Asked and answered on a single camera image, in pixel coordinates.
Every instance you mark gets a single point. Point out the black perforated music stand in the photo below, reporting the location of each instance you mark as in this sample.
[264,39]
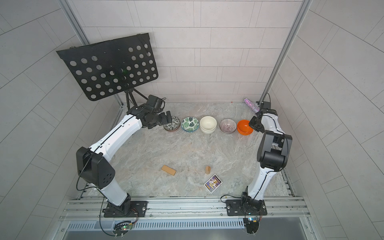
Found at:
[107,68]

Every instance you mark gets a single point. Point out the left green circuit board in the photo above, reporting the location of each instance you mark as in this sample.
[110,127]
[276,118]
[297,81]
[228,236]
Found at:
[120,229]

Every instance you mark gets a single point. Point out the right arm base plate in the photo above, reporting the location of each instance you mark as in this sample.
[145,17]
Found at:
[236,208]

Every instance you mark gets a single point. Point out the purple glitter tube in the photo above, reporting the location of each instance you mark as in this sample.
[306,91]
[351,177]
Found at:
[251,105]

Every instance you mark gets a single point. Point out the cream bowl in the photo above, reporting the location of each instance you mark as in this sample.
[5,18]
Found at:
[207,131]
[208,123]

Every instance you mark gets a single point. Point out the wooden rectangular block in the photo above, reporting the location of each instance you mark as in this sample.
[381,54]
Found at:
[168,170]

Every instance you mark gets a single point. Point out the aluminium mounting rail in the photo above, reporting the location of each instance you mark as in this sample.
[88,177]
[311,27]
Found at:
[90,208]

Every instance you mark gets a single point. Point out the green circuit board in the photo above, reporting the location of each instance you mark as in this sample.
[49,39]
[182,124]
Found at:
[120,229]
[251,225]

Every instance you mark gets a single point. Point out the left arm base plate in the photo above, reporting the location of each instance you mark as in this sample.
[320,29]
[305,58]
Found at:
[132,209]

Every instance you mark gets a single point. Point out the orange bowl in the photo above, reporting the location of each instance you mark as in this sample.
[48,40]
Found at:
[243,125]
[245,133]

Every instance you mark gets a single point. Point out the purple striped bowl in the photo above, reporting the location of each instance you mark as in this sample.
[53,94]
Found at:
[228,126]

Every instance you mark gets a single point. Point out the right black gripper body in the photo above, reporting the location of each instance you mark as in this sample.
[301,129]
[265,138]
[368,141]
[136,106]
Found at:
[256,125]

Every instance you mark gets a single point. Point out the purple playing card box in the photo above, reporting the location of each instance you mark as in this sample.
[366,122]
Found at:
[213,183]

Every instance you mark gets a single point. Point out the black white patterned bowl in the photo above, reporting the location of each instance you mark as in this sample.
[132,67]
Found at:
[174,125]

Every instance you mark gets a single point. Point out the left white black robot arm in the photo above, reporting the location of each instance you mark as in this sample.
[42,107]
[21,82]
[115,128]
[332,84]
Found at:
[94,162]

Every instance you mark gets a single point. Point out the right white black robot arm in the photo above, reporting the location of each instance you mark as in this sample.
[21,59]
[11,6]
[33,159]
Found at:
[273,152]

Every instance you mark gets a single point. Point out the right green circuit board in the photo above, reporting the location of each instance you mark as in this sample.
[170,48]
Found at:
[251,225]

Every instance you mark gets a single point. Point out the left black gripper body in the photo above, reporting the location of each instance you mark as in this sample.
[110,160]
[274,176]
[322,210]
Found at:
[162,118]

